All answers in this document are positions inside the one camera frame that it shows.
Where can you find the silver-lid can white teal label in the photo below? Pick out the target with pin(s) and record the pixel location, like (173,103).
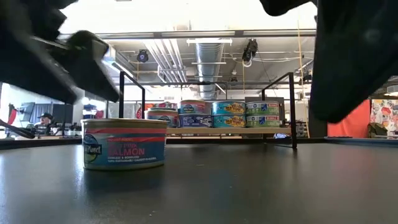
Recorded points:
(229,121)

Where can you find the person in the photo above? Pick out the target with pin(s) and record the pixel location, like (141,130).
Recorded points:
(46,119)

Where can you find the gold-lid can cream label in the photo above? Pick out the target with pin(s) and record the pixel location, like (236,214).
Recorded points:
(124,149)

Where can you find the black round spotlight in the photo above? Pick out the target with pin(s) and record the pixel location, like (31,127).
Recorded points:
(142,56)

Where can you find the floral cloth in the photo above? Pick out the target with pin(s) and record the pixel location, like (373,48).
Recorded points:
(385,110)

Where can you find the grey patterned curtain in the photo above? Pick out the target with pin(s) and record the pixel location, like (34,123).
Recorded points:
(129,110)

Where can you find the orange cloth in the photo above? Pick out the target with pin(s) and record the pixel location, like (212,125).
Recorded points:
(351,127)

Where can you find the silver air duct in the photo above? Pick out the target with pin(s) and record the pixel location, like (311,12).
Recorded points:
(205,77)

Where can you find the silver-lid can green label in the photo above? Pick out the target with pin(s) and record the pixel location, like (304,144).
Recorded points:
(262,121)
(262,108)

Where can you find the black monitor screen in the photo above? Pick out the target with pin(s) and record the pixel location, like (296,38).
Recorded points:
(264,99)

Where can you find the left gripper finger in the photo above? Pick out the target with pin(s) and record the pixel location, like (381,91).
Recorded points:
(37,71)
(93,71)

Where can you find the blue grey curtain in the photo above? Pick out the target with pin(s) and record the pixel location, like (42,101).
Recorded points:
(40,112)

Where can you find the black table mat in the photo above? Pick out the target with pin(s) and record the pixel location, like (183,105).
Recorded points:
(199,193)

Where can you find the black partition panel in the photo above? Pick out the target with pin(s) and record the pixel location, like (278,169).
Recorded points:
(317,129)

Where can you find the wooden shelf black metal frame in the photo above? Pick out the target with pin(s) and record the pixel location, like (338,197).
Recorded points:
(217,131)

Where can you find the black hanging device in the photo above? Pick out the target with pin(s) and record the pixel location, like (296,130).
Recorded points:
(249,51)

